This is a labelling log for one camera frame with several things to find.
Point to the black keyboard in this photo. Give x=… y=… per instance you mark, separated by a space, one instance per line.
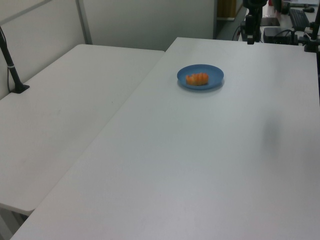
x=298 y=18

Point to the yellow wooden cabinet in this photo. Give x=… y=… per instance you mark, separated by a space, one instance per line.
x=226 y=8

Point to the black electronics box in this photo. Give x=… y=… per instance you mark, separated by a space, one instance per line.
x=276 y=35

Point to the black pole with base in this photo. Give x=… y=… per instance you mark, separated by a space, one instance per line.
x=11 y=68

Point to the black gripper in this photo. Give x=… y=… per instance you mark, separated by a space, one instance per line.
x=255 y=3

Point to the blue round plate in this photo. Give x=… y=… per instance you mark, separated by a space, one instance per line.
x=212 y=72

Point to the small black desk device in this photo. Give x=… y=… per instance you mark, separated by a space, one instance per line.
x=309 y=9

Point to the white table leg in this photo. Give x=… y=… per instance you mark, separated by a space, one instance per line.
x=5 y=222

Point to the orange bread roll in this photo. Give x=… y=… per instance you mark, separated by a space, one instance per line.
x=197 y=78

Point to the black flat pad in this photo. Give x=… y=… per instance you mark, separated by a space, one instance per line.
x=270 y=21

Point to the grey partition frame post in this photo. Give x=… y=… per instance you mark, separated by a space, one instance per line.
x=84 y=22

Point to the black clamp camera stand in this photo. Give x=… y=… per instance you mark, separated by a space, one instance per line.
x=312 y=37

